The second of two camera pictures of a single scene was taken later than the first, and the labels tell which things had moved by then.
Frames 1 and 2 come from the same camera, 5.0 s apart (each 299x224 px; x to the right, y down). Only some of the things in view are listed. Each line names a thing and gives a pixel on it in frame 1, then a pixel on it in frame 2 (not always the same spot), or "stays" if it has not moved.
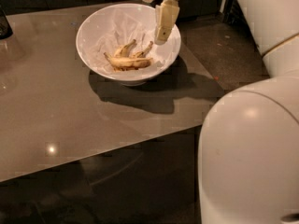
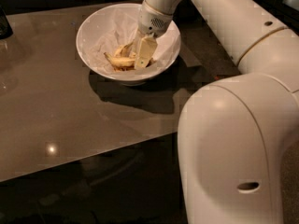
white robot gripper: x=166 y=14 → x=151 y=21
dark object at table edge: x=6 y=30 stays
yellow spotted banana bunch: x=122 y=59 stays
